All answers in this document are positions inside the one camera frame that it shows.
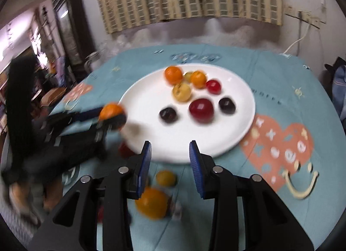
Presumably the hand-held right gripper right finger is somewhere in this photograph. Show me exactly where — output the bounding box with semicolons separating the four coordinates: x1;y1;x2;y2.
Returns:
189;140;315;251

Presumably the white power cable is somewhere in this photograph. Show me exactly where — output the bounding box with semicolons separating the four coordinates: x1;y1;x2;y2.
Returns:
282;11;309;56

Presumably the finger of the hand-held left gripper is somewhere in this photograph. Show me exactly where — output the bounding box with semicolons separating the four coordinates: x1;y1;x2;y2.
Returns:
54;106;104;125
94;113;127;144

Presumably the white jug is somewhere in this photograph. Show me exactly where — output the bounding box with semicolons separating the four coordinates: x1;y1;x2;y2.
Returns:
85;51;102;71

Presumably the tan yellow round fruit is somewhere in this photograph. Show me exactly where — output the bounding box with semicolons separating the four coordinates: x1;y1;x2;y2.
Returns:
172;82;192;103

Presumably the dark wooden framed mirror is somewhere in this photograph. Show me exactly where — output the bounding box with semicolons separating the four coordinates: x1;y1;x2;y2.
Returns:
51;0;98;76

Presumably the large yellow-orange orange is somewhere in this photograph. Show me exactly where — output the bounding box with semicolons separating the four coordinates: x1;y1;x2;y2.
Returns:
135;188;170;219

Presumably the yellow-green round fruit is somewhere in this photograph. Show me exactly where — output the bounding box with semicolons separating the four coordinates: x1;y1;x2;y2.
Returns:
156;170;177;187

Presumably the shiny red tomato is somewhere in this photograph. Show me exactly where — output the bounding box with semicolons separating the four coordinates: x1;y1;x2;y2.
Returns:
206;79;222;95

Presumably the small red plum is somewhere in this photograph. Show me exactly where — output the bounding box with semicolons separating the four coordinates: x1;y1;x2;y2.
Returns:
118;143;136;159

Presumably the blue crumpled clothing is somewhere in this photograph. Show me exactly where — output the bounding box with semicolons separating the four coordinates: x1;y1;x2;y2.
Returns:
331;66;346;122

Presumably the teal printed tablecloth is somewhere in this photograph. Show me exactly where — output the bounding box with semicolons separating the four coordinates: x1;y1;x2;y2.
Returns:
5;44;346;251

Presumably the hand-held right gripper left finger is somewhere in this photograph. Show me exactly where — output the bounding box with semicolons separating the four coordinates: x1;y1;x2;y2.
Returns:
27;141;152;251

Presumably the dark purple plum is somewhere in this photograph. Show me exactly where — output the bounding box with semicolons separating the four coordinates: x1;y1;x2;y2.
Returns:
159;107;178;124
218;97;236;114

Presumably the person's left hand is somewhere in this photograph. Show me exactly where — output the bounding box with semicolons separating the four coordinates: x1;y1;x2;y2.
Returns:
7;179;64;226

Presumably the small orange tangerine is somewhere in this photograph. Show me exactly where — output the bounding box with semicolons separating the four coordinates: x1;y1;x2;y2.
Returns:
190;71;207;88

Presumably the black hat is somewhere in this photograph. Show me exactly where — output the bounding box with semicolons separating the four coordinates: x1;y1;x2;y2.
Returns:
324;57;346;72

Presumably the white oval plate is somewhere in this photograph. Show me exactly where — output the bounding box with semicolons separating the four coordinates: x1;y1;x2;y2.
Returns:
119;63;256;164

